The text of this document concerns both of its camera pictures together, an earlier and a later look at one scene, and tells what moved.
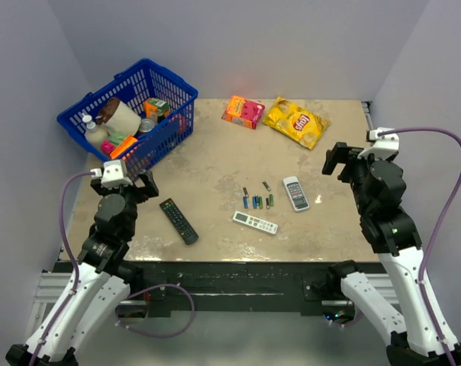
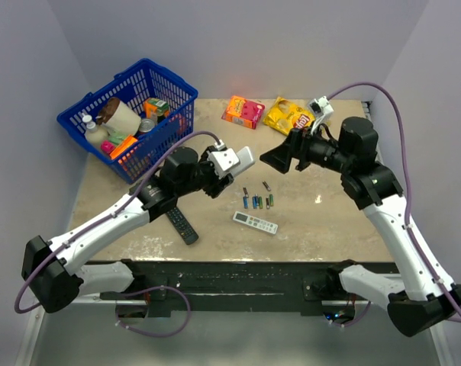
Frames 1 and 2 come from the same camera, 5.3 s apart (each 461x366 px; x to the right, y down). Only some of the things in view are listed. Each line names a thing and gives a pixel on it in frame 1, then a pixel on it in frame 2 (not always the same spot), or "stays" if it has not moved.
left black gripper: [149, 189] to [217, 185]
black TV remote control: [187, 232] stays
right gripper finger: [338, 155] to [279, 158]
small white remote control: [296, 194] to [246, 160]
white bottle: [95, 136] stays
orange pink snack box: [243, 111] stays
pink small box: [107, 146] stays
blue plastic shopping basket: [143, 81] stays
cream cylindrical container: [118, 117] stays
